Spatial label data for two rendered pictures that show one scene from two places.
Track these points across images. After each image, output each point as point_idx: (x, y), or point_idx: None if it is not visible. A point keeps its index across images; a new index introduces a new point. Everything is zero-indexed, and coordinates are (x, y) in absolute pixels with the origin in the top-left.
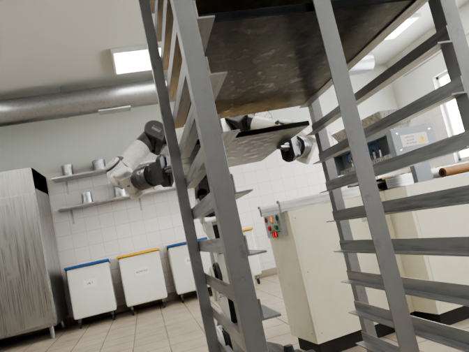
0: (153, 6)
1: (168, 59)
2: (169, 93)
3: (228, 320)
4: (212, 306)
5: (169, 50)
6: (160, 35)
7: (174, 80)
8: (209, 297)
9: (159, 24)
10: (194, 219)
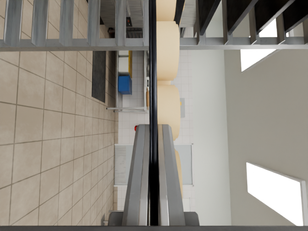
0: (278, 32)
1: (224, 20)
2: (196, 30)
3: (8, 5)
4: (20, 34)
5: (223, 5)
6: (251, 31)
7: (196, 2)
8: (27, 39)
9: (250, 14)
10: (89, 45)
